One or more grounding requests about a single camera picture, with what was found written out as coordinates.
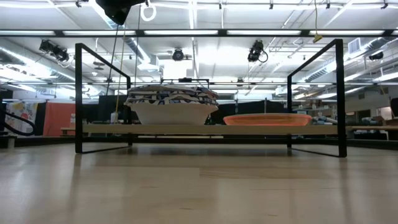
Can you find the blue patterned paper plate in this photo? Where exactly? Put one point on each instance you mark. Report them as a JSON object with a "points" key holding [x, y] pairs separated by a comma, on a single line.
{"points": [[161, 99], [199, 92]]}

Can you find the white bowl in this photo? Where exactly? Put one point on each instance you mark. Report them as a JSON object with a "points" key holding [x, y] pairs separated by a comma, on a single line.
{"points": [[172, 115]]}

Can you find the orange clear plastic plate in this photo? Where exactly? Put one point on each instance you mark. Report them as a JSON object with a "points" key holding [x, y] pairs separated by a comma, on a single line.
{"points": [[267, 123]]}

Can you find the linear ceiling light fixture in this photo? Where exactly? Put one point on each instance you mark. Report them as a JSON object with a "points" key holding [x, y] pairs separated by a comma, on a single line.
{"points": [[140, 32]]}

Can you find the black ceiling spotlight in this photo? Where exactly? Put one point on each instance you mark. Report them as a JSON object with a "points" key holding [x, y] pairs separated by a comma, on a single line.
{"points": [[376, 56], [178, 55], [54, 51], [256, 49]]}

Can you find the black partition panel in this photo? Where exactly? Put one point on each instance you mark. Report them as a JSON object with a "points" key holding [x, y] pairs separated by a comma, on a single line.
{"points": [[248, 107], [99, 109]]}

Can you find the white bottle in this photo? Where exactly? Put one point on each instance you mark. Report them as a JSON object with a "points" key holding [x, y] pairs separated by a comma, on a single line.
{"points": [[114, 118]]}

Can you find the orange partition panel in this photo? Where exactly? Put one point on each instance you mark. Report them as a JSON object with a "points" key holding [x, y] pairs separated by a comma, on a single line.
{"points": [[59, 118]]}

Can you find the white vent grille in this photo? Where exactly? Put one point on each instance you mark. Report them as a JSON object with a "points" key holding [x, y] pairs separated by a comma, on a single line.
{"points": [[354, 46]]}

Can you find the wooden background table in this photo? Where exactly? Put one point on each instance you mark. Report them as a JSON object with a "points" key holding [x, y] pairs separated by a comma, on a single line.
{"points": [[373, 127]]}

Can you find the silver ventilation duct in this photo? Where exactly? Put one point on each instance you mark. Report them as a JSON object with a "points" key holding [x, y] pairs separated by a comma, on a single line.
{"points": [[136, 46], [18, 56], [329, 67]]}

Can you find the wooden shelf black metal frame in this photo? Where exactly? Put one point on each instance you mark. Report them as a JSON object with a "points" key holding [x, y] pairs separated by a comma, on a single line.
{"points": [[186, 129]]}

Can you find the colourful wall poster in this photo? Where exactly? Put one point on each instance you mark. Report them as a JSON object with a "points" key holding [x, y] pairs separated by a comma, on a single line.
{"points": [[21, 113]]}

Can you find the black metal rig frame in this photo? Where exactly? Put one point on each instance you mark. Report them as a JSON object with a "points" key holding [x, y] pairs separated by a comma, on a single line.
{"points": [[186, 140]]}

